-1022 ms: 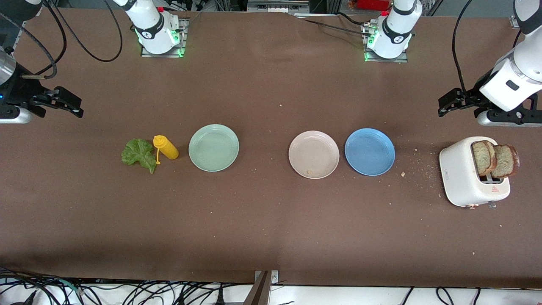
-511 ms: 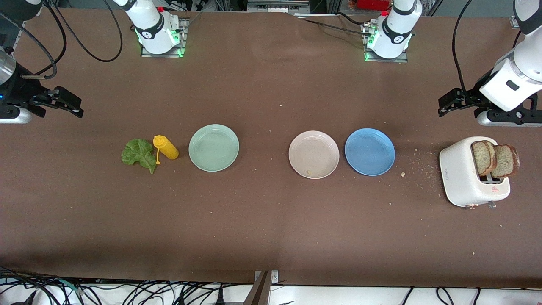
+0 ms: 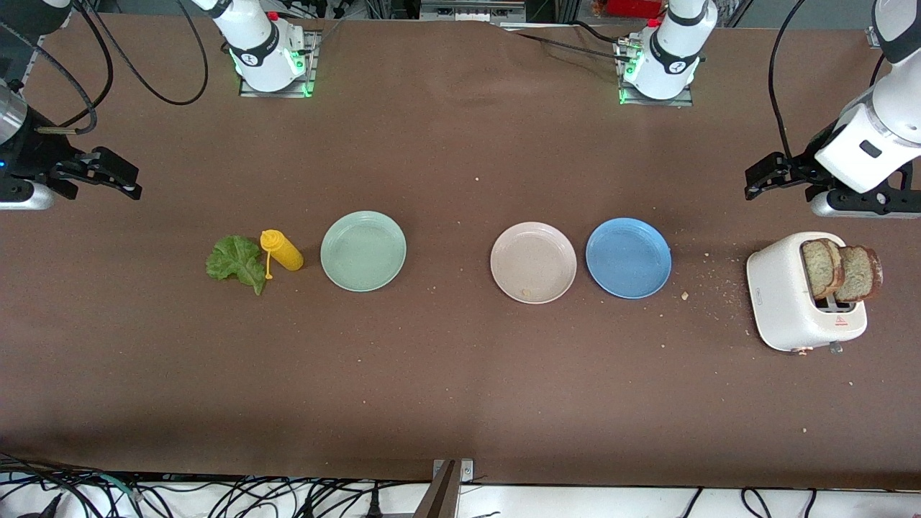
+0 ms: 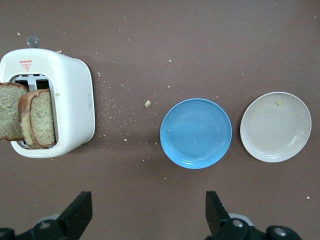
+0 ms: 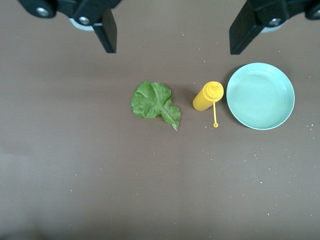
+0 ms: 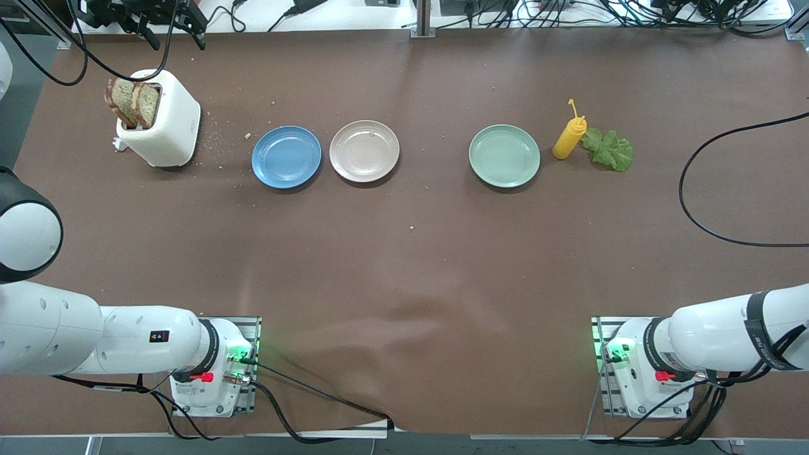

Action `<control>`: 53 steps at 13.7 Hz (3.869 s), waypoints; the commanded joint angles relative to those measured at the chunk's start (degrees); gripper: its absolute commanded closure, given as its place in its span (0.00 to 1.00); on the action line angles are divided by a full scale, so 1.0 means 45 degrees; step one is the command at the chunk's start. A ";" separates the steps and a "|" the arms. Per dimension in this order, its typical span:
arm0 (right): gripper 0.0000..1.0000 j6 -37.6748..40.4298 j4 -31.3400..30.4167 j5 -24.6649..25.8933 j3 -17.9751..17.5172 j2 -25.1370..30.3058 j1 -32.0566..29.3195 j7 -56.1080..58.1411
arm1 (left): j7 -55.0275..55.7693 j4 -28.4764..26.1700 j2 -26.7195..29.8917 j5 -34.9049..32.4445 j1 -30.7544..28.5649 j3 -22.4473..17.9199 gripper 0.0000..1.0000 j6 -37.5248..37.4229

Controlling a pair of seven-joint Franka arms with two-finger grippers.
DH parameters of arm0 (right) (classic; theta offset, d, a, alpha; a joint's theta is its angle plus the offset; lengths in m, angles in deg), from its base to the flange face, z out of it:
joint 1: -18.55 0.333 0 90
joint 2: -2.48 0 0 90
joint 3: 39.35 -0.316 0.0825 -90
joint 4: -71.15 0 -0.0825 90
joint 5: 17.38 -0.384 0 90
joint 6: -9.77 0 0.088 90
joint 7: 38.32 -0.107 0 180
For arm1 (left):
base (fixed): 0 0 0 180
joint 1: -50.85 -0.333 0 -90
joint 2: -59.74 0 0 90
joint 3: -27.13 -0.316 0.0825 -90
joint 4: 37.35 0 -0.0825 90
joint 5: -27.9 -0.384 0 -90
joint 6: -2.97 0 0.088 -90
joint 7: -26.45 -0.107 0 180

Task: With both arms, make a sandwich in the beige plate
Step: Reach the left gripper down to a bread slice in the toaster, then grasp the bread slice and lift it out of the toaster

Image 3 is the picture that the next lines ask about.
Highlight brown bread slice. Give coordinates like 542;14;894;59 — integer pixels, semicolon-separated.
835;245;884;303
801;238;845;301

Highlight green lettuce leaf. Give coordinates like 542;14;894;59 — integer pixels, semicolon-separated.
206;235;268;296

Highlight yellow mustard squeeze bottle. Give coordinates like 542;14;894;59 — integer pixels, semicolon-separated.
260;229;304;281

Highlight blue plate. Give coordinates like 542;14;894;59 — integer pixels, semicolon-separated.
585;217;673;299

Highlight beige plate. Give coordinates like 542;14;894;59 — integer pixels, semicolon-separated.
490;222;578;305

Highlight mint green plate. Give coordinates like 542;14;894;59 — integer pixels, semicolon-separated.
320;210;407;293

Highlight white toaster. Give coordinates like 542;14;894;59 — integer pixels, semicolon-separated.
746;231;868;356

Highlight red box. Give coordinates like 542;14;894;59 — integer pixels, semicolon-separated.
608;0;663;19

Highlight grey metal box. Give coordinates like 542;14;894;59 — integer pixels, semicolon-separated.
421;0;526;22

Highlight grey metal strut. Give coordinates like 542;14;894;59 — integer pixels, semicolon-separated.
412;460;462;518

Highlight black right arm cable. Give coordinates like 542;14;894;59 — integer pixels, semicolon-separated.
32;0;209;135

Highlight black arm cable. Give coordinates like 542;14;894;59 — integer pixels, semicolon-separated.
32;0;209;135
768;0;886;163

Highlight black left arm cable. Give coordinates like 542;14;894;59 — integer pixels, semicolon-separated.
768;0;886;163

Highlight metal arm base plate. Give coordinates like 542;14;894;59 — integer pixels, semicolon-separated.
617;40;695;107
239;30;319;99

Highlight black base cable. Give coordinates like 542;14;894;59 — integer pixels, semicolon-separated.
504;20;627;60

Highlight teal cable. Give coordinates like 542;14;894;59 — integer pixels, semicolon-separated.
86;471;141;501

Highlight tangled black floor cables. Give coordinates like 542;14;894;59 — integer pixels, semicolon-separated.
0;452;432;518

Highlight small metal table bracket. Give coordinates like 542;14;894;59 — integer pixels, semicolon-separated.
432;458;475;484

